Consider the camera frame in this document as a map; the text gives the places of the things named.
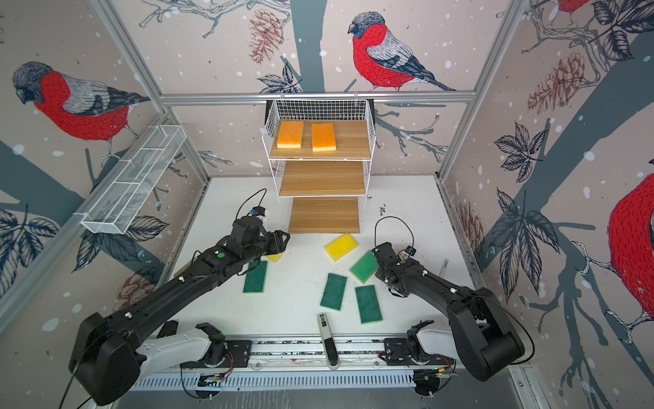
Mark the clear tube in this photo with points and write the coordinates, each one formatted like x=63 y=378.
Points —
x=444 y=267

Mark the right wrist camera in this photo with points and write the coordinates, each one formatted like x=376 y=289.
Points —
x=408 y=252

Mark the dark green sponge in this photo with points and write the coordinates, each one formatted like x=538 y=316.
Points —
x=368 y=304
x=255 y=278
x=334 y=292

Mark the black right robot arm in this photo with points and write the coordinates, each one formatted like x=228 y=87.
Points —
x=484 y=337

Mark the black stapler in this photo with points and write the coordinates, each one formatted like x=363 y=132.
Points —
x=168 y=329

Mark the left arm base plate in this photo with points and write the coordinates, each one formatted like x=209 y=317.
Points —
x=227 y=354

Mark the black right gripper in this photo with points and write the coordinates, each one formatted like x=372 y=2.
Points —
x=380 y=274

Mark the yellow sponge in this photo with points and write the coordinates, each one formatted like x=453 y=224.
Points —
x=274 y=258
x=341 y=246

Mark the yellow sponge right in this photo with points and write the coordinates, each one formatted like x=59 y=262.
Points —
x=341 y=246

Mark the white wire wooden shelf unit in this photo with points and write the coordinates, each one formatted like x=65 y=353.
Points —
x=322 y=192

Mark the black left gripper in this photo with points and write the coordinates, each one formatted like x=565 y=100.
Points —
x=277 y=240

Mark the white black handheld scanner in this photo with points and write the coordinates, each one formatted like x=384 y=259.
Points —
x=328 y=342

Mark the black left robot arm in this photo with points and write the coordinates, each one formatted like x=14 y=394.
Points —
x=109 y=355

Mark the yellow sponge left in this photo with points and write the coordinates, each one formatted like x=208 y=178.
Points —
x=274 y=258

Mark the white wire wall basket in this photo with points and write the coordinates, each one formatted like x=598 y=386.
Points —
x=120 y=203

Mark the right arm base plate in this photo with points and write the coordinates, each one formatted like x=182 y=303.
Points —
x=396 y=352

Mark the orange sponge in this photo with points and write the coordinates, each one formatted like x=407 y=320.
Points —
x=323 y=137
x=290 y=134

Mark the light green sponge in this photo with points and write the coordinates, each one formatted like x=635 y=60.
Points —
x=365 y=268

